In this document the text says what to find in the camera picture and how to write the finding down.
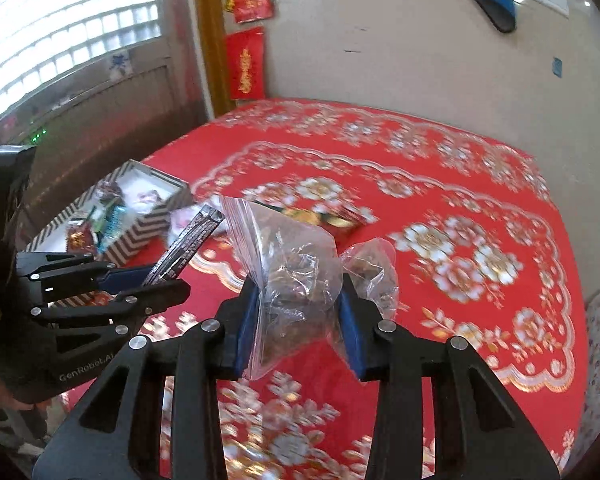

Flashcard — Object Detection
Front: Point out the small red gold snack packet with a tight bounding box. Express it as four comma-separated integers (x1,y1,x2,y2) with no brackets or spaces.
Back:
66,226,96,255

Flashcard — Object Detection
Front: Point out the white pink strawberry snack pack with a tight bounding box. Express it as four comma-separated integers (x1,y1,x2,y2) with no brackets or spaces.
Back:
166,205,212,247

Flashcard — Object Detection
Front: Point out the black striped snack bar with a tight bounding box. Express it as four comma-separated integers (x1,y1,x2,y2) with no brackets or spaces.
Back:
143,205,224,286

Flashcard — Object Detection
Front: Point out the clear bag of snacks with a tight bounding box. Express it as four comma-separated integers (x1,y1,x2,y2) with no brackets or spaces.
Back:
220,196,399,379

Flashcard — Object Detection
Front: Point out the operator left hand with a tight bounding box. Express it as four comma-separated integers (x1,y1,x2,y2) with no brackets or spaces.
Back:
0,376,52,413

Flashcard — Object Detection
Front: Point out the green black snack packet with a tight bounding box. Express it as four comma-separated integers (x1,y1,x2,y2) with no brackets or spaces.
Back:
87,204,112,233

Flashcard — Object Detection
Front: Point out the light blue snack packet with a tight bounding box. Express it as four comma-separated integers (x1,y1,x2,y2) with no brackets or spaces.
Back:
94,202,128,255

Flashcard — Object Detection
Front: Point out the striped white storage box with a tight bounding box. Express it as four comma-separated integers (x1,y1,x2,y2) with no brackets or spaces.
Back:
23,159,195,309

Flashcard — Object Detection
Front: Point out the dark purple snack bag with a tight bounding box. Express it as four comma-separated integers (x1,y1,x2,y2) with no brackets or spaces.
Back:
94,180,124,206

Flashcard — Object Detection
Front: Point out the white pink strawberry snack bag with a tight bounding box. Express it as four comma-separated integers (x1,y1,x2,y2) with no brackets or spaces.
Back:
131,188,163,214

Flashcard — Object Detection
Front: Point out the brown wooden door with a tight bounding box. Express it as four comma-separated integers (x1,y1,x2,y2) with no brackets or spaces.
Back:
0,38,207,243

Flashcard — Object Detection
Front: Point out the red floral tablecloth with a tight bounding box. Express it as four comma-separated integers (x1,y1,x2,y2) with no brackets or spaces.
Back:
61,97,591,480

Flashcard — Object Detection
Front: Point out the dark green snack packet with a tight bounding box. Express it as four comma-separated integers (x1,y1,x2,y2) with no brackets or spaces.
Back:
256,200,306,221

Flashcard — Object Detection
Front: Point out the dark red snack packet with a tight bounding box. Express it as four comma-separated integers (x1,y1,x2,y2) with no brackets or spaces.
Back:
284,206,379,233

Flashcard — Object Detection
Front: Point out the glass block window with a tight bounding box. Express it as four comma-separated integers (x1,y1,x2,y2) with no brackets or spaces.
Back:
0,0,161,117

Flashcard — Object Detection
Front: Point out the lower red wall banner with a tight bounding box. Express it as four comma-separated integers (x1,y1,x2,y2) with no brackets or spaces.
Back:
226,26,265,101

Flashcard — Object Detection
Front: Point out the yellow door frame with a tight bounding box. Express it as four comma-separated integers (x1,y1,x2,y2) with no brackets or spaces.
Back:
195,0,235,117

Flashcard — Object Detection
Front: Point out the blue wall sticker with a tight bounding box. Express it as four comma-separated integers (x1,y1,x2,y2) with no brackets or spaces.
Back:
552,58,562,78

